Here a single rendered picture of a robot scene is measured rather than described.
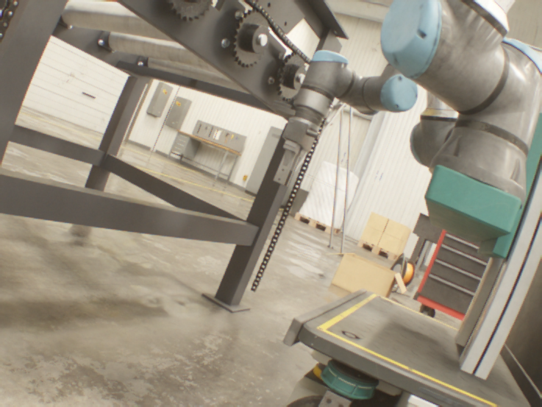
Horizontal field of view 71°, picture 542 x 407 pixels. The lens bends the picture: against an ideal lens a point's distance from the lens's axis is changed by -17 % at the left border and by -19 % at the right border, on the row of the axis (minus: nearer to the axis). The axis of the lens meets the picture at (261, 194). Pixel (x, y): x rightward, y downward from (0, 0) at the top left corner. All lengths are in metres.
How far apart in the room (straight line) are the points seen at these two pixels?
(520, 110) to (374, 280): 2.59
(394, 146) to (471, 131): 10.70
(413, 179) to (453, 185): 10.51
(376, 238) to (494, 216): 8.38
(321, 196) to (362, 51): 4.86
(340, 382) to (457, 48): 0.57
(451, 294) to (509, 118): 2.30
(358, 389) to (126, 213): 0.68
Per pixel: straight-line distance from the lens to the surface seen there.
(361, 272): 3.26
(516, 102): 0.77
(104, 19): 1.63
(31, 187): 0.91
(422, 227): 6.00
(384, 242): 9.02
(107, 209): 1.06
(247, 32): 1.21
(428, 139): 1.36
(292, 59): 1.45
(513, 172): 0.76
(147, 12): 1.00
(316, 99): 1.09
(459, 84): 0.70
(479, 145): 0.74
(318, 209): 9.33
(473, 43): 0.68
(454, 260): 2.98
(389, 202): 11.21
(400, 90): 1.05
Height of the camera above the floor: 0.51
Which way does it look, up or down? 2 degrees down
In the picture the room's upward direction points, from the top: 22 degrees clockwise
